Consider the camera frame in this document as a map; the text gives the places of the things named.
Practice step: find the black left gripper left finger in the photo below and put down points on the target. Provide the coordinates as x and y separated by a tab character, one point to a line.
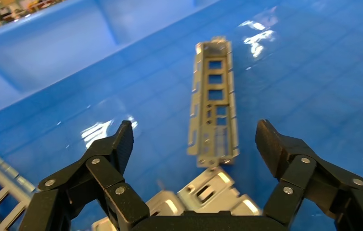
105	178

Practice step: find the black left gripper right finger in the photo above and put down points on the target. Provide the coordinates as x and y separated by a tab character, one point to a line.
299	172

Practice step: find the long grey metal bracket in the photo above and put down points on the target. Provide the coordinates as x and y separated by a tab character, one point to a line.
204	95

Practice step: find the blue plastic bin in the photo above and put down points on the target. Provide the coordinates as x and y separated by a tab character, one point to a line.
296	95

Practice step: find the short light grey metal bracket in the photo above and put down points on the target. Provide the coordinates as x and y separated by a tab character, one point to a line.
226	191
165	204

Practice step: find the ladder-holed grey metal bracket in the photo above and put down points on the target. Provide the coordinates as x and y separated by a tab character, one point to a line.
6	169

